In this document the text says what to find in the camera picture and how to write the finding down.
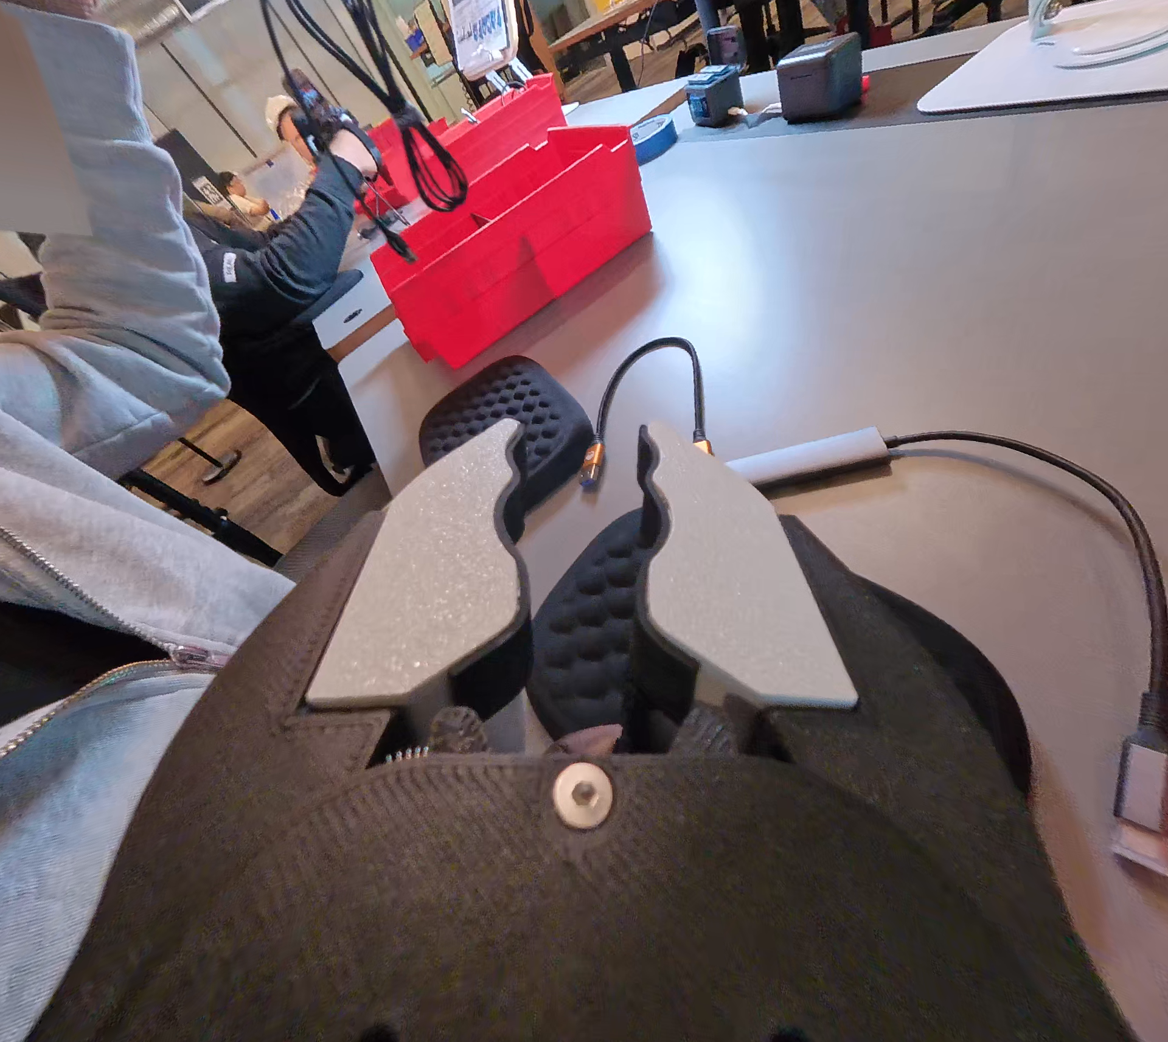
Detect silver usb hub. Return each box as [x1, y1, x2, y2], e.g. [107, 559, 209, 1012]
[725, 427, 888, 490]

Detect small black battery charger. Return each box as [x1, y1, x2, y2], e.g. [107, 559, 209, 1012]
[685, 64, 746, 129]

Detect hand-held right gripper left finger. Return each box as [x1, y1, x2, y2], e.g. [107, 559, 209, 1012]
[305, 421, 535, 713]

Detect black honeycomb wrist rest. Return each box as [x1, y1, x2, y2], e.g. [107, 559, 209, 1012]
[420, 356, 677, 751]

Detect short black cable orange plugs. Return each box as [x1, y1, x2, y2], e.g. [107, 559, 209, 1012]
[579, 338, 715, 492]

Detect person's grey zip hoodie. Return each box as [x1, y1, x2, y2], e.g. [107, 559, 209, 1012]
[0, 3, 295, 1042]

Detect black metal frame bar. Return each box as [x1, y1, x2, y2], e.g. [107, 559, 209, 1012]
[119, 465, 284, 569]

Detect red plastic divided bin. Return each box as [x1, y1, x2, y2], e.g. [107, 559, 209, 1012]
[361, 70, 570, 223]
[370, 125, 654, 371]

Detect black braided cable silver plug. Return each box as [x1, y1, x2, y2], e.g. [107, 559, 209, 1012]
[884, 430, 1168, 880]

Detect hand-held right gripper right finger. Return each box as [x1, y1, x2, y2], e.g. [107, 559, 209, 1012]
[637, 425, 859, 713]

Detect white side desk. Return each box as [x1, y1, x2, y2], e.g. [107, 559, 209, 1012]
[311, 248, 414, 363]

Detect black looped cable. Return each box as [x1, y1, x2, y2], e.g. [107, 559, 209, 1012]
[255, 0, 472, 267]

